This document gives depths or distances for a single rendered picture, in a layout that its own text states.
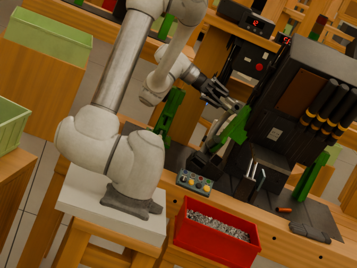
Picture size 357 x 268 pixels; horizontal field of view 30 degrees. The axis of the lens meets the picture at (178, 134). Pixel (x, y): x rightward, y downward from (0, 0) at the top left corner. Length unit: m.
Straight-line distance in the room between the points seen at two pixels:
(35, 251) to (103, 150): 0.82
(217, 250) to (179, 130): 0.95
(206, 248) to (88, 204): 0.49
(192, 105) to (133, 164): 1.04
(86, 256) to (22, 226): 1.54
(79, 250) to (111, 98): 0.54
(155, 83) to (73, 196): 0.71
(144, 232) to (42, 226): 0.72
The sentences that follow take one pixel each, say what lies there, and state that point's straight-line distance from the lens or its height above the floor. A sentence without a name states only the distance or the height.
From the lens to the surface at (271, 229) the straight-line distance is 2.85.
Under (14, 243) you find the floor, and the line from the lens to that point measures 3.71.
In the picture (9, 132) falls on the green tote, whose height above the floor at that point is 0.90.
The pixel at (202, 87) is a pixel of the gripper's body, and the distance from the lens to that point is 2.98.
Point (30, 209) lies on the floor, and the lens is 4.09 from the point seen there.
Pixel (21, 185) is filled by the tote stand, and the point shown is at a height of 0.68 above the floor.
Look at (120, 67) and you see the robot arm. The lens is 2.36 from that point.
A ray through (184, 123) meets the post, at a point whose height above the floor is 0.99.
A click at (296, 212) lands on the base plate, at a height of 0.90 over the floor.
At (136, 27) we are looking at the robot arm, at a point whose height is 1.47.
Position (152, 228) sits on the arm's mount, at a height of 0.90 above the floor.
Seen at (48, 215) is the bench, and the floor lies 0.55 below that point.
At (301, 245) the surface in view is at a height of 0.87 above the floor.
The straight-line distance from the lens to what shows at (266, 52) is 3.12.
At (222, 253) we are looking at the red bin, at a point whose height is 0.84.
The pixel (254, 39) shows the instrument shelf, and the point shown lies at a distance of 3.09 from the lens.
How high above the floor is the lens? 1.88
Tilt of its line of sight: 17 degrees down
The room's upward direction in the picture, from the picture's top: 24 degrees clockwise
